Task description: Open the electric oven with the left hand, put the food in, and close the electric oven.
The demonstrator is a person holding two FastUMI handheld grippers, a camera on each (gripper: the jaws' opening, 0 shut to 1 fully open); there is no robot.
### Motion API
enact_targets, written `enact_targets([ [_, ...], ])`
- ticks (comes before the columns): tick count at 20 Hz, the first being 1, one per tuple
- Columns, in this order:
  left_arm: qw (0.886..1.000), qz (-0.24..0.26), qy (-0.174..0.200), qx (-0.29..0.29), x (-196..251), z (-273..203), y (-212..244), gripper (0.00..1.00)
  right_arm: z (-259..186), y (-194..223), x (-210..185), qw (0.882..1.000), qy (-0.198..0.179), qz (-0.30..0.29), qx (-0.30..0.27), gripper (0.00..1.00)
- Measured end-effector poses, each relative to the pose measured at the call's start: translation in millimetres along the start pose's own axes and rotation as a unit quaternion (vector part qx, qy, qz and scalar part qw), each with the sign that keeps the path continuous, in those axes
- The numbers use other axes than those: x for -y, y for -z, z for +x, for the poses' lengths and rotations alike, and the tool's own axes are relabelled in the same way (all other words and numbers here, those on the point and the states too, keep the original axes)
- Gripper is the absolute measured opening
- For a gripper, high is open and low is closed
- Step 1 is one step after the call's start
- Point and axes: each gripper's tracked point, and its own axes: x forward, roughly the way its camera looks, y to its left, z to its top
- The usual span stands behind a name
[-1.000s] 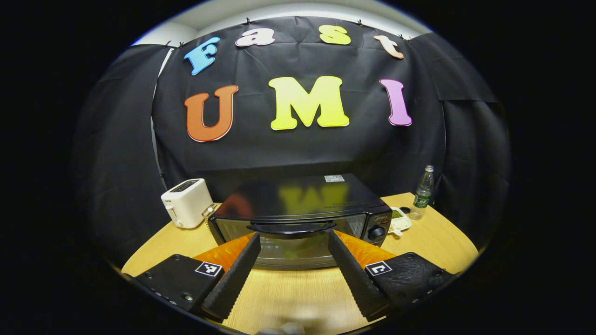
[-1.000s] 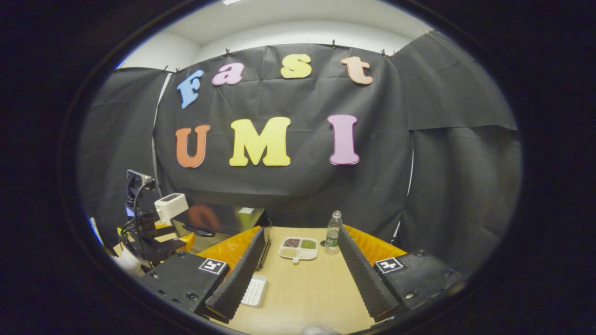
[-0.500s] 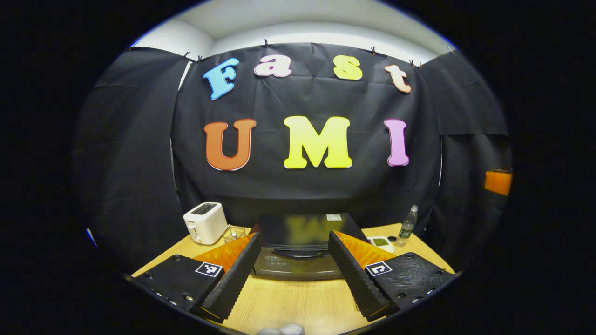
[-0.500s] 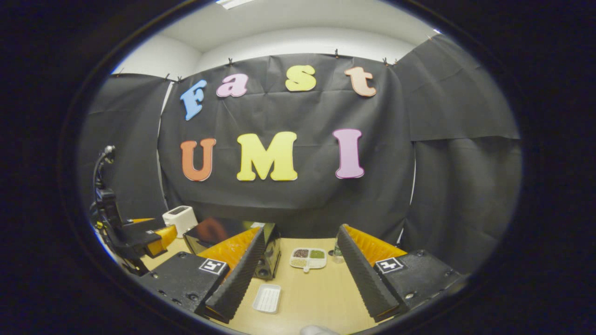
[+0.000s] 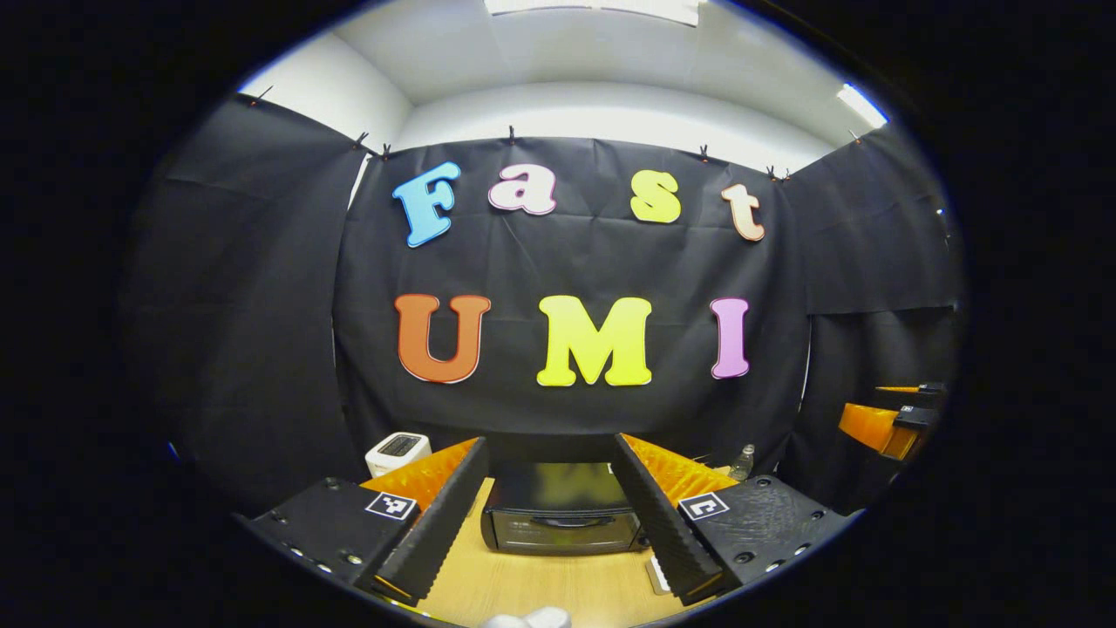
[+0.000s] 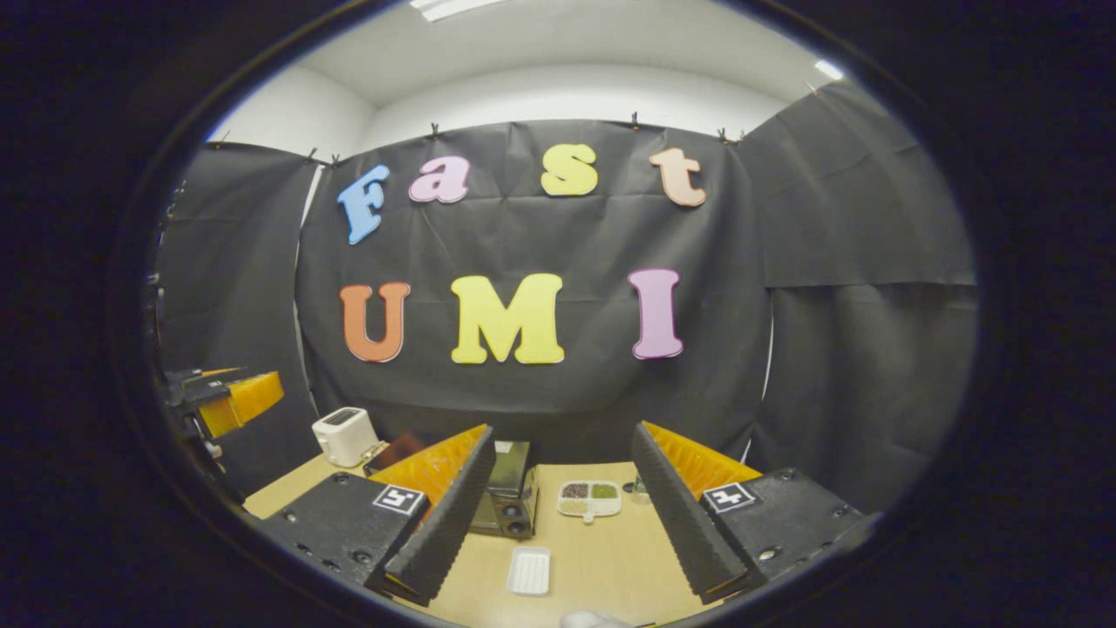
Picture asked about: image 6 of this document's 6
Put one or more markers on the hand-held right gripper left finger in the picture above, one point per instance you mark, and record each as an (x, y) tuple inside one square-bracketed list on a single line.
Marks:
[(445, 528)]

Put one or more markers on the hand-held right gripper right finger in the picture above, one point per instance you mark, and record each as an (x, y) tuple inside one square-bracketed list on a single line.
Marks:
[(684, 528)]

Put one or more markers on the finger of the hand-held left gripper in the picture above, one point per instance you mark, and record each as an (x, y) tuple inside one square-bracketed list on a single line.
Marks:
[(244, 399), (196, 377)]

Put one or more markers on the black electric oven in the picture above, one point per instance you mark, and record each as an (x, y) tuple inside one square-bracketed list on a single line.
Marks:
[(510, 471)]

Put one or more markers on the clear plastic water bottle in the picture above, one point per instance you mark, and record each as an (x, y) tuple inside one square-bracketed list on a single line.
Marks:
[(641, 490)]

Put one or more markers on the white rectangular tray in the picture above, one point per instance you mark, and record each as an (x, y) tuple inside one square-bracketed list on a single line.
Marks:
[(529, 571)]

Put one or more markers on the white compartment plate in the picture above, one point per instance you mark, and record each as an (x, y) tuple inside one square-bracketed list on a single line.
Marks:
[(588, 500)]

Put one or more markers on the white toaster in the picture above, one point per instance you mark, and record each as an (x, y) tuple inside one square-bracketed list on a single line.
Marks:
[(344, 436)]

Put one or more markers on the large ceiling light panel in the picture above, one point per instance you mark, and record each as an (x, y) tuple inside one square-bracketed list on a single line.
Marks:
[(453, 7)]

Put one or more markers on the small ceiling light panel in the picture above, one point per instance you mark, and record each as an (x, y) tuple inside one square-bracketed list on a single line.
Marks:
[(829, 70)]

